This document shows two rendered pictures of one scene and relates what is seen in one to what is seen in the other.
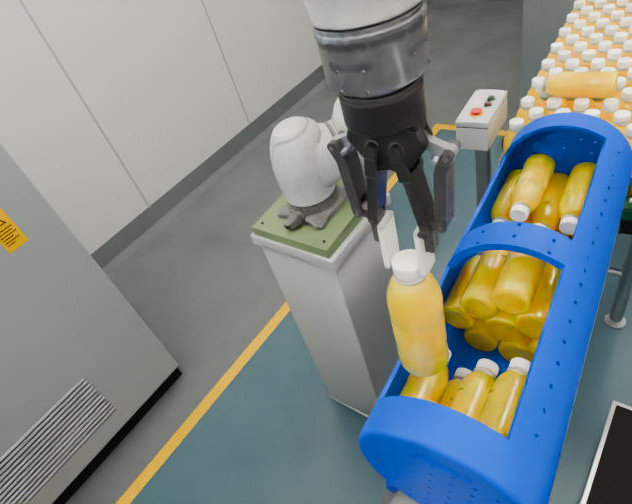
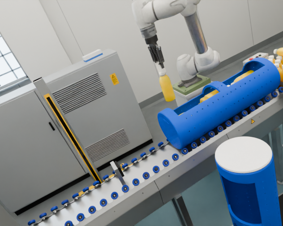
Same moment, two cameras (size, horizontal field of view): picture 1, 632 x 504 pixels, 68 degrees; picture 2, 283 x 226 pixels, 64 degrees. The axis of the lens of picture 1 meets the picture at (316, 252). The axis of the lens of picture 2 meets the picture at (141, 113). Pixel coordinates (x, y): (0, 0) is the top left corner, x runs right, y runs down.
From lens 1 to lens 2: 1.08 m
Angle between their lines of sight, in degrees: 30
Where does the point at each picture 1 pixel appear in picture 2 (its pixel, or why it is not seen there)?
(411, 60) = (149, 33)
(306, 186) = (183, 73)
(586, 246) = (232, 89)
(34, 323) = (114, 106)
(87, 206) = (143, 85)
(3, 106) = (127, 50)
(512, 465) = (176, 119)
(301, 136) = (183, 58)
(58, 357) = (118, 119)
